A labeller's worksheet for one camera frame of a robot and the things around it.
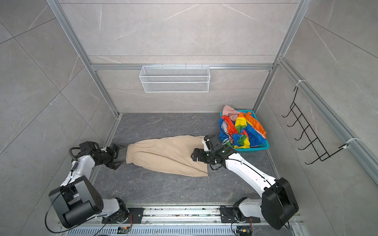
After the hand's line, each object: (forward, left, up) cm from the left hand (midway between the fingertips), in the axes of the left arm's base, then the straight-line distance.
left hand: (123, 150), depth 85 cm
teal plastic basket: (+29, -63, -2) cm, 70 cm away
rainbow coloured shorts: (+11, -75, -2) cm, 76 cm away
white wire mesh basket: (+45, -30, +18) cm, 57 cm away
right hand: (-6, -43, 0) cm, 43 cm away
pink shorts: (+29, -68, +2) cm, 74 cm away
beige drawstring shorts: (+2, -27, -10) cm, 28 cm away
